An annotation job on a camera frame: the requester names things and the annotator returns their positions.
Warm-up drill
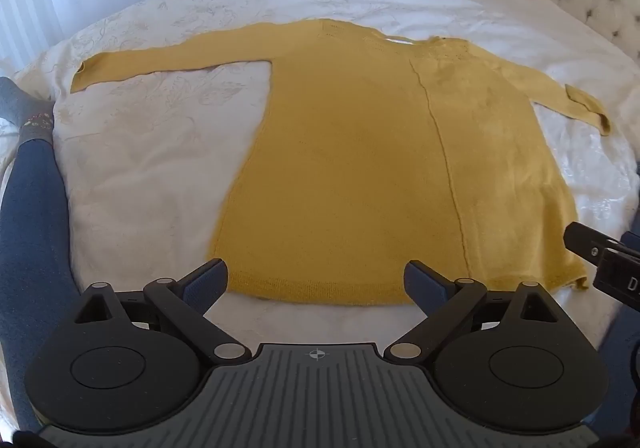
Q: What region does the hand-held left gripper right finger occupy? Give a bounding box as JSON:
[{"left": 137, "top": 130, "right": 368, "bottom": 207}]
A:
[{"left": 384, "top": 260, "right": 558, "bottom": 362}]

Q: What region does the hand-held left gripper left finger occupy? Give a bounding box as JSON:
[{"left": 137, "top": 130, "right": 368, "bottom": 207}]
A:
[{"left": 75, "top": 258, "right": 252, "bottom": 365}]

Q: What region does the grey sock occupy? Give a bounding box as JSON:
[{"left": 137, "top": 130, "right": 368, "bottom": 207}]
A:
[{"left": 0, "top": 76, "right": 55, "bottom": 143}]

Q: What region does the white floral bedspread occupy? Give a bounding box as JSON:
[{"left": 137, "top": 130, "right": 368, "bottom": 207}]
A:
[{"left": 0, "top": 0, "right": 640, "bottom": 429}]

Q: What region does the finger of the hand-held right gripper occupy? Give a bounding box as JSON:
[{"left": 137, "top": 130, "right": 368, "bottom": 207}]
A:
[{"left": 563, "top": 222, "right": 623, "bottom": 269}]

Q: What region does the person's leg in blue pants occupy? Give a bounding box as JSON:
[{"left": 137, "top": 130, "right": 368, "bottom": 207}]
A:
[{"left": 0, "top": 137, "right": 87, "bottom": 431}]

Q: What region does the yellow knit sweater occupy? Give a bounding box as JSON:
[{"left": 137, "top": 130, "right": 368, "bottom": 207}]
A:
[{"left": 70, "top": 19, "right": 612, "bottom": 305}]

